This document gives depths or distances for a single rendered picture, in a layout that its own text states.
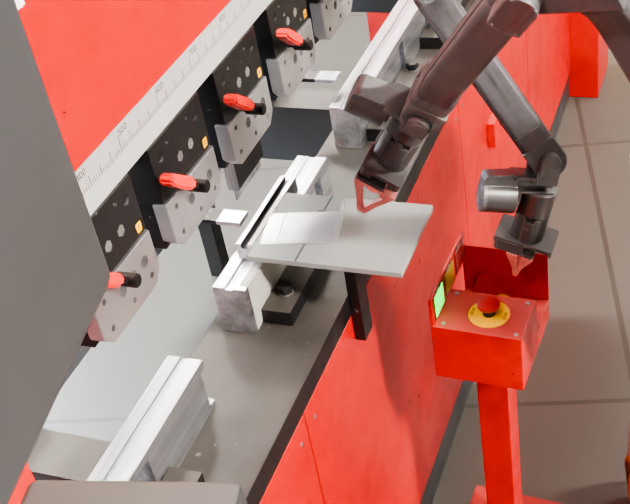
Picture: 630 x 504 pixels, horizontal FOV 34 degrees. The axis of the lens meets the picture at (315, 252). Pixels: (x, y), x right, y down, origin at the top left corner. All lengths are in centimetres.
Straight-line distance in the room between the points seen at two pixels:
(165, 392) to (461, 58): 64
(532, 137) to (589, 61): 220
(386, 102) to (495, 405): 76
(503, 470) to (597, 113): 198
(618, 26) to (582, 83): 281
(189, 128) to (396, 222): 43
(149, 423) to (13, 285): 115
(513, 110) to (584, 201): 175
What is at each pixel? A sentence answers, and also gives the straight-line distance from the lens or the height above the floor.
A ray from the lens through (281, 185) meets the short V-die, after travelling 186.
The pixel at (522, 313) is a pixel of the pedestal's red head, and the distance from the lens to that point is 185.
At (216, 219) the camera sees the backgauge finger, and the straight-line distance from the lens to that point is 179.
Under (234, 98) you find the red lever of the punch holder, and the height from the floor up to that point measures 131.
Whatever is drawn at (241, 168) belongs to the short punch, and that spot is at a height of 113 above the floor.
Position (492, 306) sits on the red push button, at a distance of 182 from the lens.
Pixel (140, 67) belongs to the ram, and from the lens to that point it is 134.
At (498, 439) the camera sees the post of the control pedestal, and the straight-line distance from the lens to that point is 210.
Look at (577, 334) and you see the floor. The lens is 296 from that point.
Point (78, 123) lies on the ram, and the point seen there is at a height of 145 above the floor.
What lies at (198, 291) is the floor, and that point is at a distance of 329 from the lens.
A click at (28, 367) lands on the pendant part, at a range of 37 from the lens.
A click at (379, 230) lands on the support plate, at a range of 170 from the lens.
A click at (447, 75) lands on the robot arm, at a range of 134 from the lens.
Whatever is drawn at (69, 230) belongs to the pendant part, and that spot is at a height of 179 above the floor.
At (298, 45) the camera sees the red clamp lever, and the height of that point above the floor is 127.
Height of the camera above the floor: 201
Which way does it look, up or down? 37 degrees down
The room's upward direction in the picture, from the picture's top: 11 degrees counter-clockwise
